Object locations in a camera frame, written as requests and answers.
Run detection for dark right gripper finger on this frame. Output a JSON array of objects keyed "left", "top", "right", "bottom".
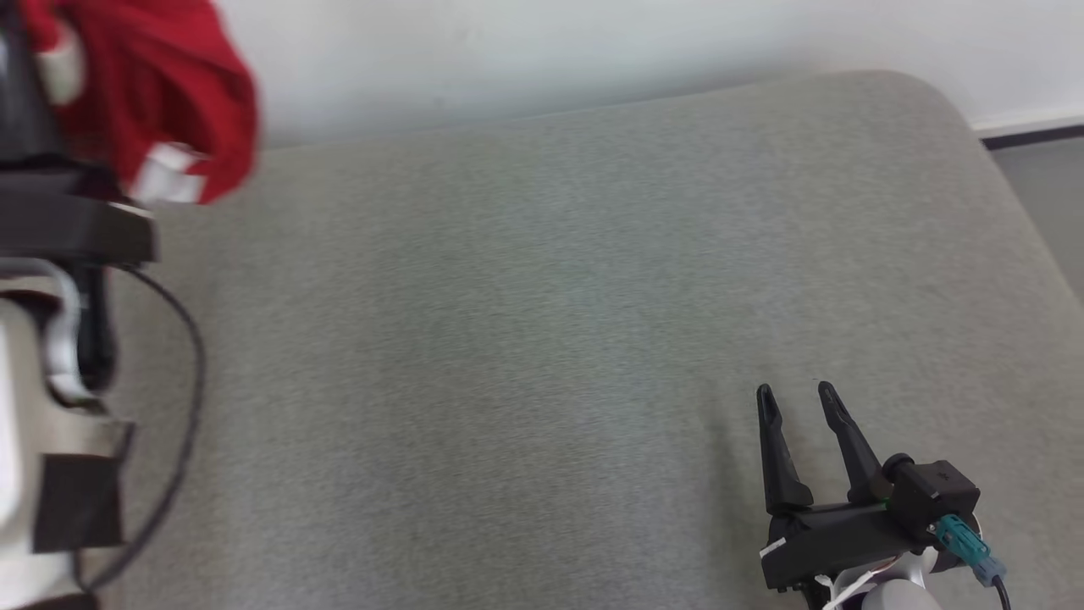
[
  {"left": 756, "top": 384, "right": 814, "bottom": 514},
  {"left": 817, "top": 381, "right": 890, "bottom": 507}
]

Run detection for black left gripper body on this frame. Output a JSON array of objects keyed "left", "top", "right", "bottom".
[{"left": 0, "top": 165, "right": 159, "bottom": 265}]

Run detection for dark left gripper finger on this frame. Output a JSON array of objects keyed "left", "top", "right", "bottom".
[{"left": 0, "top": 8, "right": 64, "bottom": 166}]

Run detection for white and black skirting board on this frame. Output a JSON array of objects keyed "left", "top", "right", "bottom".
[{"left": 972, "top": 108, "right": 1084, "bottom": 152}]

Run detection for teal camera cable connector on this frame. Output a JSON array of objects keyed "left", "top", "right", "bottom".
[{"left": 927, "top": 514, "right": 1009, "bottom": 587}]

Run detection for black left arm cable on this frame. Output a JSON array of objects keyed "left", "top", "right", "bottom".
[{"left": 75, "top": 264, "right": 207, "bottom": 596}]

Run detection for red shorts with white trim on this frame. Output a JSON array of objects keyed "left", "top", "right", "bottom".
[{"left": 17, "top": 0, "right": 259, "bottom": 206}]

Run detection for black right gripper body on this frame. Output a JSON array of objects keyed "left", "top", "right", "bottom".
[{"left": 760, "top": 500, "right": 921, "bottom": 592}]

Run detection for grey fabric sofa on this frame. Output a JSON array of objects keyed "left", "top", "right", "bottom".
[{"left": 76, "top": 70, "right": 1084, "bottom": 610}]

